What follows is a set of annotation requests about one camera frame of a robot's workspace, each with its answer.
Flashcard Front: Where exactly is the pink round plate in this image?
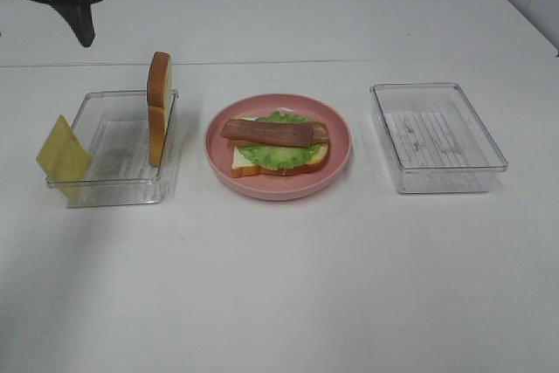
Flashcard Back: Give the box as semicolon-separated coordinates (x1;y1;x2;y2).
204;93;352;201

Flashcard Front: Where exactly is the left clear plastic tray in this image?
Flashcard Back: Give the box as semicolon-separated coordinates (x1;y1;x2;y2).
46;89;180;208

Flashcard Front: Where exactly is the left upright bread slice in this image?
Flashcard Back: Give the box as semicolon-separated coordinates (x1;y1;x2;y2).
147;52;172;167

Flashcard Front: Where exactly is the brown bacon strip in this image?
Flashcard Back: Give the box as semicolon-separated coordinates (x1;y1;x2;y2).
221;119;313;148

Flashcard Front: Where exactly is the right clear plastic tray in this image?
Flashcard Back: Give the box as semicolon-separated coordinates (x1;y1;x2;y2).
370;82;508;194

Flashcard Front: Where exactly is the white bread slice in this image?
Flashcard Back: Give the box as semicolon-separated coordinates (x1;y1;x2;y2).
231;116;330;179

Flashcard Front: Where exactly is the yellow cheese slice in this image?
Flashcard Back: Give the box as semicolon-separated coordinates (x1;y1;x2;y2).
36;115;92;183

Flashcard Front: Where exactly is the clear plastic tray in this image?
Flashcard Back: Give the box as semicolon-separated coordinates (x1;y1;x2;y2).
46;89;180;208
370;82;508;194

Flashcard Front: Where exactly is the green lettuce leaf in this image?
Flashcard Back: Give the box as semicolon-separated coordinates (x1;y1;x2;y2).
238;111;327;171

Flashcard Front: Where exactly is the red bacon strip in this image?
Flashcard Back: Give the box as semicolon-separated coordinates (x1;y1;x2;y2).
225;121;329;147

